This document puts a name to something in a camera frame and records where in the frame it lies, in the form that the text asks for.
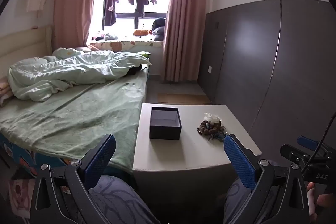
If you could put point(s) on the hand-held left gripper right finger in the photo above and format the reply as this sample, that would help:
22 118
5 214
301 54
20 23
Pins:
240 158

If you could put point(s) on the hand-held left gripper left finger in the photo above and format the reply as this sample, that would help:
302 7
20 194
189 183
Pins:
101 158

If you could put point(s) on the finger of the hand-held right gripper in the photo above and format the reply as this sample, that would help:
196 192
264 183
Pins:
290 151
308 141

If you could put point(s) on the pile of beaded jewelry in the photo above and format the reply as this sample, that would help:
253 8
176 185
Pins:
210 127

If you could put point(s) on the black box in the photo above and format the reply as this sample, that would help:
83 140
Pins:
165 133

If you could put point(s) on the person's right hand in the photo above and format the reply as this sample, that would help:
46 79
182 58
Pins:
311 196

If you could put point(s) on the person's right leg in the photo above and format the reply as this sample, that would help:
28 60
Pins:
233 203

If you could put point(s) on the person's leg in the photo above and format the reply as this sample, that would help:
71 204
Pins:
233 203
118 203

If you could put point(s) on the bed with green sheet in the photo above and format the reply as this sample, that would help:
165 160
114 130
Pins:
78 119

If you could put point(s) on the white side table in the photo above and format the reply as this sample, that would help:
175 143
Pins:
194 153

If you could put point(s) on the person's left leg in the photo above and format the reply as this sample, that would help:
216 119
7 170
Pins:
118 203

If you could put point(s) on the flattened cardboard sheet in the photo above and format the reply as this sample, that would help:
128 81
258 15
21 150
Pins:
183 98

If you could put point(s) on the cartoon foam floor mat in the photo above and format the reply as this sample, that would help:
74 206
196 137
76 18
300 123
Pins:
18 192

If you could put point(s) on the light green duvet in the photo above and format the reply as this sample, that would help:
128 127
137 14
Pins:
65 71

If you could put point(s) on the black item on bed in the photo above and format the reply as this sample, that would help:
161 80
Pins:
135 70

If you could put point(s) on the small green item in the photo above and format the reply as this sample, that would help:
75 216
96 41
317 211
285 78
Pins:
145 55

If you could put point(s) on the printed window seat cushion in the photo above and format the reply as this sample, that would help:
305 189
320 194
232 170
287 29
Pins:
126 45

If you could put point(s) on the pink patterned pillow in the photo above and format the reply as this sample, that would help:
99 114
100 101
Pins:
4 90

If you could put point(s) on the small grey plush toy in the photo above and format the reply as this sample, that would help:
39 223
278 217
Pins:
110 36

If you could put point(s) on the orange plush toy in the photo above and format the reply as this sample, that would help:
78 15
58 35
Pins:
141 32

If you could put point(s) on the cream padded headboard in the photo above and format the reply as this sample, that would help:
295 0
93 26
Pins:
23 45

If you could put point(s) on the dark plush pillow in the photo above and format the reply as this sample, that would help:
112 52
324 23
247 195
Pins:
158 28

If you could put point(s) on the pink curtain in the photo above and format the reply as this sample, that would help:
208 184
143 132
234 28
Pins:
189 16
73 3

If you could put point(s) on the white wall socket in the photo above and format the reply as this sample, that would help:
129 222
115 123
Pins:
209 69

